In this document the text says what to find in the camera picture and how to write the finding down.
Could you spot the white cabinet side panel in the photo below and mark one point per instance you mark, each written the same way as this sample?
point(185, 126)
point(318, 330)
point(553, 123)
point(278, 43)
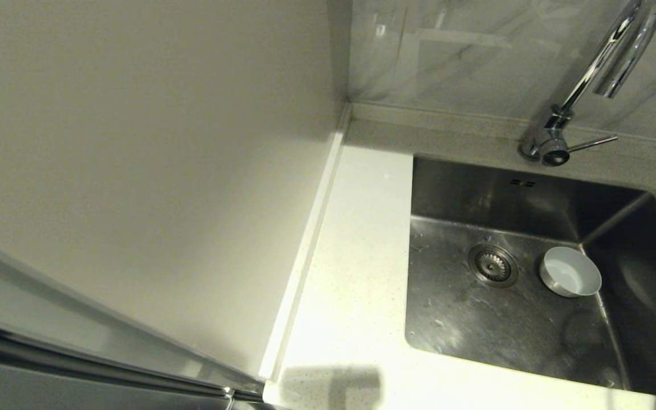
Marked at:
point(134, 142)

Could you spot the stainless steel sink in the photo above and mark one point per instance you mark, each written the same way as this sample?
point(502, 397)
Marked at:
point(476, 324)

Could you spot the white trim strip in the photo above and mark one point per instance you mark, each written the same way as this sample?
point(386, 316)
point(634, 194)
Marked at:
point(305, 245)

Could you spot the chrome gooseneck faucet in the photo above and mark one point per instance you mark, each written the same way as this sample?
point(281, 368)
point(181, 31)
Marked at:
point(587, 74)

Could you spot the blue-grey bowl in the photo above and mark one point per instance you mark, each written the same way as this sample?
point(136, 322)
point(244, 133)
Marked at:
point(570, 273)

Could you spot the stainless steel appliance door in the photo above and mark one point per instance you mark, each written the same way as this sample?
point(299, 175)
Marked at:
point(20, 393)

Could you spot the round metal drain strainer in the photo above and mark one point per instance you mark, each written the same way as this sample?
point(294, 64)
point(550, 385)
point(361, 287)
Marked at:
point(492, 265)

